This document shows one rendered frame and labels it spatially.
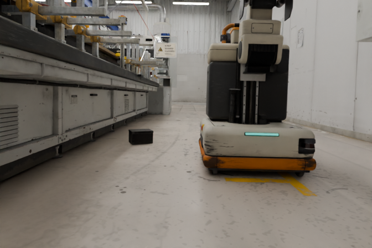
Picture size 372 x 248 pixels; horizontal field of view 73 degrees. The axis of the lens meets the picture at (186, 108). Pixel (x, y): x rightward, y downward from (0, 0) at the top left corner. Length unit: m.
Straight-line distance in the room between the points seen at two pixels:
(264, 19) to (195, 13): 11.01
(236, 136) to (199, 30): 11.07
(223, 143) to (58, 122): 1.12
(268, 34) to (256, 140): 0.60
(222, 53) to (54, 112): 1.20
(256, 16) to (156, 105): 4.44
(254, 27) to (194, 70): 10.51
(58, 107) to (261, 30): 1.38
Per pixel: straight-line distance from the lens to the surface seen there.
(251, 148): 1.43
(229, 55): 1.73
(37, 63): 1.31
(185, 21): 12.43
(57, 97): 1.89
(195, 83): 11.93
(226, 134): 1.40
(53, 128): 1.91
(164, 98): 5.61
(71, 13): 1.23
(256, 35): 1.48
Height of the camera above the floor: 0.45
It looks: 3 degrees down
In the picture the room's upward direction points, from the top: 1 degrees clockwise
